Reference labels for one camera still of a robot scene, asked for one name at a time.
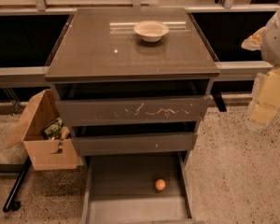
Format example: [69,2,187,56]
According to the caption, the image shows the orange fruit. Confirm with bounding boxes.
[155,179,166,191]

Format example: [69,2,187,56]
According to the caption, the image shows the yellow item in box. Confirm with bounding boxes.
[61,126,70,139]

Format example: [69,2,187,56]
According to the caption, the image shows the grey top drawer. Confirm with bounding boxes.
[56,96,211,127]

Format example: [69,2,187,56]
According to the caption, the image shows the metal railing beam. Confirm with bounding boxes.
[0,61,272,89]

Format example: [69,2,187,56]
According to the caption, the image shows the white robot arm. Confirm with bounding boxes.
[241,8,280,131]

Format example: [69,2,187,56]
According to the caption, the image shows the white bowl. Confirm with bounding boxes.
[133,21,169,43]

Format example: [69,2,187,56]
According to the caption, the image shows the grey open bottom drawer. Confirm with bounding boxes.
[80,152,204,224]

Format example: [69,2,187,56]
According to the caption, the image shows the grey drawer cabinet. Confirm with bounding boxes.
[44,7,221,161]

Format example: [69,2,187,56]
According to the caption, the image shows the grey middle drawer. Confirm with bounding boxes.
[72,133,197,156]

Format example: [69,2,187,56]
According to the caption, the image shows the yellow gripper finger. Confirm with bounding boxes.
[245,67,280,131]
[241,27,265,51]

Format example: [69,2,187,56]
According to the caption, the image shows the cardboard box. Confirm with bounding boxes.
[7,90,78,171]

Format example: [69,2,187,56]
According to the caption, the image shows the black table leg with caster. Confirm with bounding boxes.
[0,157,32,213]

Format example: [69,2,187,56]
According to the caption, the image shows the green snack bag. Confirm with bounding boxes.
[41,118,63,140]

